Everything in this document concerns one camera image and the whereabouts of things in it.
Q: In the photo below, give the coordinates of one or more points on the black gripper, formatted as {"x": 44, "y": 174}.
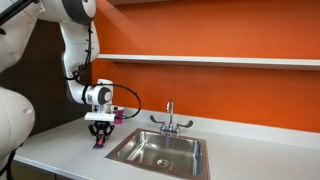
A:
{"x": 101, "y": 126}

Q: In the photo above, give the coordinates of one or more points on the purple protein bar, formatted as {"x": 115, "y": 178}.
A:
{"x": 99, "y": 142}

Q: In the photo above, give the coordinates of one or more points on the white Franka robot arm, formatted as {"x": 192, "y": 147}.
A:
{"x": 76, "y": 43}

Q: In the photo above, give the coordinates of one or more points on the stainless steel sink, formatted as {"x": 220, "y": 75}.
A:
{"x": 163, "y": 153}

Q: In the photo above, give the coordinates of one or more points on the round metal sink drain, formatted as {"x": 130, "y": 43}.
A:
{"x": 163, "y": 162}

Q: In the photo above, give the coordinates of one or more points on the dark wood cabinet panel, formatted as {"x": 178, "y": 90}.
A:
{"x": 43, "y": 93}

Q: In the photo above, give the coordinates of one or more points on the white backsplash strip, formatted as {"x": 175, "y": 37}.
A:
{"x": 250, "y": 130}

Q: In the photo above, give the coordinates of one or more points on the white wrist camera block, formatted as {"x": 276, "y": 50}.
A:
{"x": 99, "y": 116}

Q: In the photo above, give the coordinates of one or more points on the long white wall shelf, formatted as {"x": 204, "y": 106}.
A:
{"x": 216, "y": 61}

